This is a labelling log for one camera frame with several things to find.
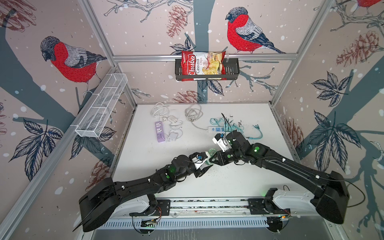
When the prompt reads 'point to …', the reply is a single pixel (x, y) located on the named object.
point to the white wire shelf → (97, 112)
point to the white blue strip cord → (194, 112)
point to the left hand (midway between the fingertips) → (208, 160)
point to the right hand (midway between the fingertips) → (209, 163)
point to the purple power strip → (159, 131)
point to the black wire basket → (232, 72)
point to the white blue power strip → (216, 129)
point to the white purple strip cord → (159, 110)
